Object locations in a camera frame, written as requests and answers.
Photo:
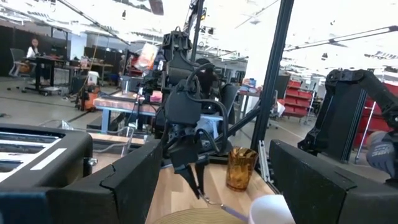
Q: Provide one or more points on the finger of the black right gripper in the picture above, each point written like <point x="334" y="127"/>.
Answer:
<point x="200" y="174"/>
<point x="188" y="175"/>

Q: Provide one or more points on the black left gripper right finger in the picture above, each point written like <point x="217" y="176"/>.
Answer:
<point x="326" y="202"/>

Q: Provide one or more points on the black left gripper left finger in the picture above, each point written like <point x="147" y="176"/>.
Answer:
<point x="93" y="205"/>

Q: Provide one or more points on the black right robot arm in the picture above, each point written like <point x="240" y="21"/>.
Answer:
<point x="178" y="68"/>

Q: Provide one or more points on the amber glass cup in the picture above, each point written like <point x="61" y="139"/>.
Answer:
<point x="241" y="171"/>

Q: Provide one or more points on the round woven placemat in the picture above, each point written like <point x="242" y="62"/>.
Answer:
<point x="199" y="217"/>

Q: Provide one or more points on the table with blue legs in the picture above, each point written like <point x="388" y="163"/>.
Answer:
<point x="124" y="104"/>

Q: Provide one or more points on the white bowl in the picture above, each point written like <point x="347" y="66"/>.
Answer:
<point x="267" y="211"/>

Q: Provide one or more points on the clear plastic container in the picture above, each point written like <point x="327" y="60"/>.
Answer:
<point x="127" y="137"/>

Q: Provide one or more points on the black four-slot toaster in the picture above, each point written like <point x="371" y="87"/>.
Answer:
<point x="71" y="146"/>

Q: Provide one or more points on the person's gloved hand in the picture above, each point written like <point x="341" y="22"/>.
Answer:
<point x="381" y="152"/>

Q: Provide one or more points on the red cabinet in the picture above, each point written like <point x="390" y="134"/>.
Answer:
<point x="373" y="121"/>

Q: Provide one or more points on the white bucket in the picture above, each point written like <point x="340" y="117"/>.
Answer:
<point x="93" y="77"/>

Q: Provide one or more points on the orange shop vacuum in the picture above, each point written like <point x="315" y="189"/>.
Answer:
<point x="88" y="98"/>

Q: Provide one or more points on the red bin shelf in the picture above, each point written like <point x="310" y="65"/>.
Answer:
<point x="295" y="96"/>

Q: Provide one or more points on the black office desk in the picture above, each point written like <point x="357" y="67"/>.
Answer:
<point x="46" y="60"/>

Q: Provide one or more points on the person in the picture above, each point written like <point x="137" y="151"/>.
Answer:
<point x="32" y="49"/>

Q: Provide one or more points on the grey office chair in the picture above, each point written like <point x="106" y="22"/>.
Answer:
<point x="17" y="62"/>

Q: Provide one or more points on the black aluminium frame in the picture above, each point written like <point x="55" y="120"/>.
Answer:
<point x="273" y="77"/>

